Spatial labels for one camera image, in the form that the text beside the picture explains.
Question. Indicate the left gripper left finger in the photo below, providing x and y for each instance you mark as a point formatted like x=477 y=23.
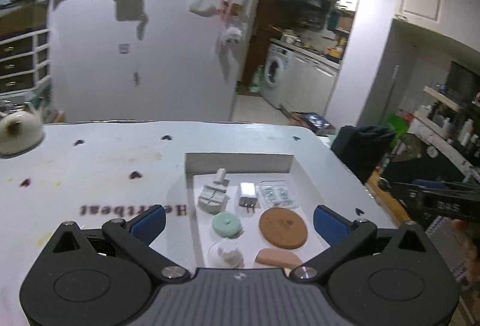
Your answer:
x=147 y=226

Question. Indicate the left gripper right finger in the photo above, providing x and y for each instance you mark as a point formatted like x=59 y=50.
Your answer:
x=331 y=226

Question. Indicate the mint green tape measure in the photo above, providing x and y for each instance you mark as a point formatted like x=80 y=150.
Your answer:
x=226 y=225

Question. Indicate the grey watch link remover tool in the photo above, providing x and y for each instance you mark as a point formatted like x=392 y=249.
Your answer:
x=213 y=197

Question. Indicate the round cork coaster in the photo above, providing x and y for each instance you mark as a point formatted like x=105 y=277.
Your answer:
x=283 y=228

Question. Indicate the clear plastic blister pack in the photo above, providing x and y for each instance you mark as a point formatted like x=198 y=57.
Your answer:
x=276 y=193

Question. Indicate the white shallow cardboard box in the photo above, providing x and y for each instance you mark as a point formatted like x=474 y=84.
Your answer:
x=200 y=169

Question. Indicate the white kitchen cabinets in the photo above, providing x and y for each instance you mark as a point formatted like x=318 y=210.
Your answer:
x=310 y=85

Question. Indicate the white washing machine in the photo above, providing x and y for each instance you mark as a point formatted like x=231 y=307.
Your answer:
x=275 y=77

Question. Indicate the green plastic bag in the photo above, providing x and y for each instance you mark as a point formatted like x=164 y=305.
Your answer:
x=257 y=77

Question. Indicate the white ceramic teapot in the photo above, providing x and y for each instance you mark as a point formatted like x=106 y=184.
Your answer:
x=21 y=130

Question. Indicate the white drawer shelf unit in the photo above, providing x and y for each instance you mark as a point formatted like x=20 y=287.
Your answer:
x=25 y=46

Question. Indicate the white usb wall charger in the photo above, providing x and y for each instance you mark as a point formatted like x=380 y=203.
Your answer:
x=247 y=196

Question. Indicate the white wall outlet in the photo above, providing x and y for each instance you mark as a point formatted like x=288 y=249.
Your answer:
x=123 y=48

